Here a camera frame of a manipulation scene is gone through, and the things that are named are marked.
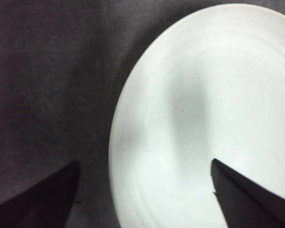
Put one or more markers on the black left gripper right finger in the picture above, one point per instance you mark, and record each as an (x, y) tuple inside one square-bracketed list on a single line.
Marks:
[(247, 204)]

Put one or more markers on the white round plate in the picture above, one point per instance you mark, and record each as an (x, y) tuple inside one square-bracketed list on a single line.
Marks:
[(180, 71)]

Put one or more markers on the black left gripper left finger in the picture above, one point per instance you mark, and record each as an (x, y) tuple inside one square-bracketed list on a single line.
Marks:
[(38, 206)]

